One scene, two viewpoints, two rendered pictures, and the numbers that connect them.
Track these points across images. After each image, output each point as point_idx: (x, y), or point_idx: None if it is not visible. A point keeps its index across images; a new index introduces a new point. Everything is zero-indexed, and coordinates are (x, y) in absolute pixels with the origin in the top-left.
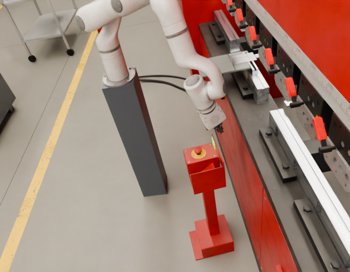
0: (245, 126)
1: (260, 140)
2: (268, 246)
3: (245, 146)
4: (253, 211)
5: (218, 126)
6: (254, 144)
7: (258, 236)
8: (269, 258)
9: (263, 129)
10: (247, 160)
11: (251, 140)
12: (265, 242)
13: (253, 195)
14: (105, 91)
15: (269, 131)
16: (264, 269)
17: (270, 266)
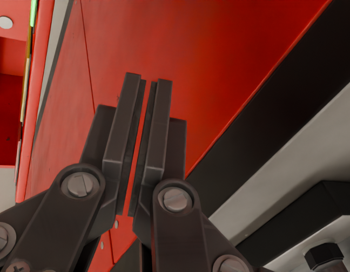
0: (349, 111)
1: (274, 209)
2: (77, 131)
3: (219, 106)
4: (110, 8)
5: (136, 195)
6: (229, 220)
7: (91, 28)
8: (73, 109)
9: (341, 225)
10: (180, 88)
11: (244, 203)
12: (81, 105)
13: (123, 58)
14: None
15: (332, 264)
16: (73, 38)
17: (70, 103)
